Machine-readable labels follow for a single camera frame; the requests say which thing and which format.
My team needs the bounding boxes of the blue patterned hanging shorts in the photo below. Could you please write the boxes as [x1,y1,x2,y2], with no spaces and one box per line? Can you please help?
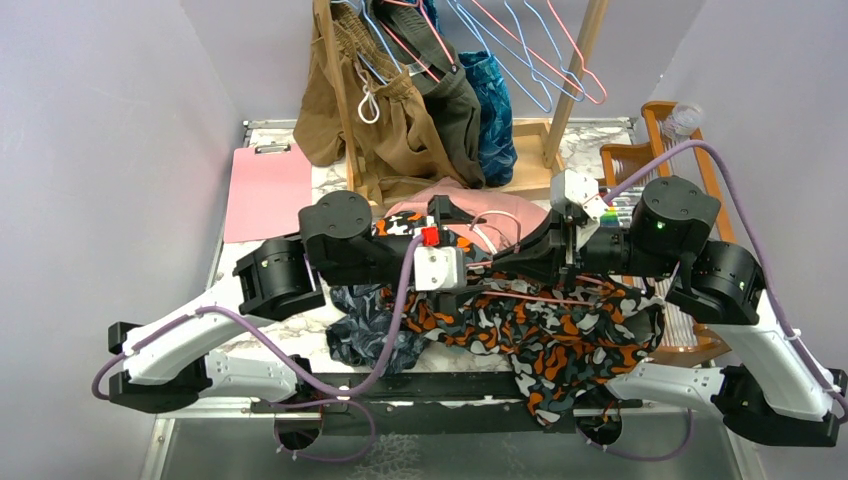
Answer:
[459,50,518,187]

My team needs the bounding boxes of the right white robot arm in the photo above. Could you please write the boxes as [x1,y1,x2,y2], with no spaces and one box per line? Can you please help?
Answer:
[494,176,847,447]

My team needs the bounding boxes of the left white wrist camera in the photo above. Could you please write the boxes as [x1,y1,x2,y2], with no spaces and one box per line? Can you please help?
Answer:
[413,226,467,292]

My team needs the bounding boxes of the brown hanging shorts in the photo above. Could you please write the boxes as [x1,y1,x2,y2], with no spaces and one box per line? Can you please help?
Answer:
[293,1,464,205]

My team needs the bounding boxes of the wooden clothes rack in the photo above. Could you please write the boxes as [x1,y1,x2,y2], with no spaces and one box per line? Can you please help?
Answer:
[329,1,606,213]

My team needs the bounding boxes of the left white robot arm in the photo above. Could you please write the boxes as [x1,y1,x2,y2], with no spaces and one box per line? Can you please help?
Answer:
[91,191,471,414]

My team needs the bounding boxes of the blue wire hanger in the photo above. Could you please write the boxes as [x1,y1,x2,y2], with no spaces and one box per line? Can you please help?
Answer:
[331,0,587,115]

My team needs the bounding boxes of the dark green hanging shorts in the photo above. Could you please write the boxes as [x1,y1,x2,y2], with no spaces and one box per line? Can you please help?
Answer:
[365,1,485,188]

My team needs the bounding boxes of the pink shorts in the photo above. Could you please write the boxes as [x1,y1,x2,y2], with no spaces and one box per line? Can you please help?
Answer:
[384,176,551,253]

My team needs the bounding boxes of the set of coloured markers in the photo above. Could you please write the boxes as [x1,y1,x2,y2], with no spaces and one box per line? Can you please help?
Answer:
[600,186,644,228]

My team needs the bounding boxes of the wooden weaving loom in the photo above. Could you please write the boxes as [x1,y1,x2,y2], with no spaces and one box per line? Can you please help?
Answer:
[600,101,730,367]

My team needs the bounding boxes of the orange camouflage shorts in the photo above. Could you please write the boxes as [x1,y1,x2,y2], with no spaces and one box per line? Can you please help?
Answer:
[401,228,665,426]

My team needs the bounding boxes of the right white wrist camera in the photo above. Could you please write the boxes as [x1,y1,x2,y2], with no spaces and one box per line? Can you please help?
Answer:
[550,169,608,249]

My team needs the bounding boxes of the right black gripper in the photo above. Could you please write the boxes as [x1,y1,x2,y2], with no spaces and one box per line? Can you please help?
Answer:
[491,208,680,292]

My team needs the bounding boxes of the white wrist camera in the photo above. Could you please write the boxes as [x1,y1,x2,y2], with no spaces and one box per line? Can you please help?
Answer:
[413,226,467,292]
[550,169,608,249]

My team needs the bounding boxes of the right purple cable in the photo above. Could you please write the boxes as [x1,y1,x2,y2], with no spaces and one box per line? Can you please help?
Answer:
[576,139,848,464]

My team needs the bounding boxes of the pink clipboard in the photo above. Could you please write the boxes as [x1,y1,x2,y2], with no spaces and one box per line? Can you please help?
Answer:
[223,144,312,244]

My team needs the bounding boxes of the pink wire hanger taken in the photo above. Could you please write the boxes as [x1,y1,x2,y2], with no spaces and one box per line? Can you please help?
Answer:
[465,210,624,307]

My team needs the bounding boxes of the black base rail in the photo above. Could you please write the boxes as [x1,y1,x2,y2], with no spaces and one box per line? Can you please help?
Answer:
[271,369,644,439]

